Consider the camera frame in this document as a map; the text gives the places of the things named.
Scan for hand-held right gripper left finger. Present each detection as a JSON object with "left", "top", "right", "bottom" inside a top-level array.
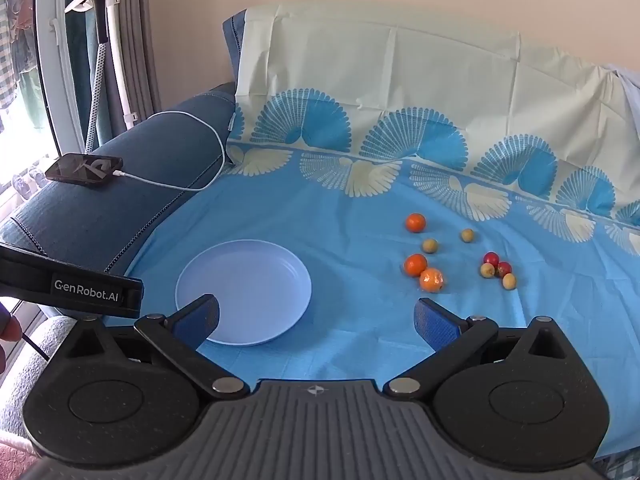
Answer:
[{"left": 50, "top": 294, "right": 251, "bottom": 402}]

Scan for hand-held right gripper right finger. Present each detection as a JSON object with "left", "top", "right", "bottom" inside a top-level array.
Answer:
[{"left": 382, "top": 297, "right": 583, "bottom": 403}]

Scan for plastic-wrapped small orange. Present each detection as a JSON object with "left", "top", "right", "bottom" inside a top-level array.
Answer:
[{"left": 419, "top": 268, "right": 446, "bottom": 294}]

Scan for light blue round plate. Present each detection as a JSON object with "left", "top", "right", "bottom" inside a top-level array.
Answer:
[{"left": 175, "top": 239, "right": 313, "bottom": 347}]

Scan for person's left hand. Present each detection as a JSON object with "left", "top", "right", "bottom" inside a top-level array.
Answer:
[{"left": 0, "top": 305, "right": 25, "bottom": 376}]

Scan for pairs of shoes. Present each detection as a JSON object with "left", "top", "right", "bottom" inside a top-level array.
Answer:
[{"left": 9, "top": 159, "right": 52, "bottom": 197}]

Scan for blue fan-print sheet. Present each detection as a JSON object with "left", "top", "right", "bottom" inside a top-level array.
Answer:
[{"left": 102, "top": 2, "right": 640, "bottom": 461}]

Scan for white fleece cloth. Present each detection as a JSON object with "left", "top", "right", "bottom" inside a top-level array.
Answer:
[{"left": 0, "top": 316, "right": 77, "bottom": 443}]

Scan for black smartphone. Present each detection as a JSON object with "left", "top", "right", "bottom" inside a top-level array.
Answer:
[{"left": 45, "top": 153, "right": 124, "bottom": 188}]

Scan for teal curtain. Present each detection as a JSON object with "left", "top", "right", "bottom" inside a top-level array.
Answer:
[{"left": 67, "top": 7, "right": 103, "bottom": 147}]

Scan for hanging clothes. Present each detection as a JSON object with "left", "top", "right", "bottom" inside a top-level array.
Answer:
[{"left": 0, "top": 0, "right": 47, "bottom": 128}]

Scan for grey curtain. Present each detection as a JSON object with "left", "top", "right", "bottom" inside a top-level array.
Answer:
[{"left": 107, "top": 0, "right": 162, "bottom": 117}]

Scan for black garment steamer head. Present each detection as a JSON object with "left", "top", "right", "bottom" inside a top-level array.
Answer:
[{"left": 70, "top": 0, "right": 111, "bottom": 46}]

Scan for light blue cloth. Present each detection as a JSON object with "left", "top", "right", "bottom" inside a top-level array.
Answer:
[{"left": 606, "top": 63, "right": 640, "bottom": 142}]

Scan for thin black cable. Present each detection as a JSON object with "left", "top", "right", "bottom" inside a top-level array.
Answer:
[{"left": 22, "top": 334, "right": 51, "bottom": 362}]

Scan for white charging cable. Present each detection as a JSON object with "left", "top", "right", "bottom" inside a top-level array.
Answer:
[{"left": 114, "top": 111, "right": 227, "bottom": 192}]

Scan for speckled steamer hose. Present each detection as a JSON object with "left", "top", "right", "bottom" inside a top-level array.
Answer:
[{"left": 84, "top": 40, "right": 109, "bottom": 155}]

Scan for white door frame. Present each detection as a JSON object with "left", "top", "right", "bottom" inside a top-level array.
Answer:
[{"left": 34, "top": 0, "right": 87, "bottom": 157}]

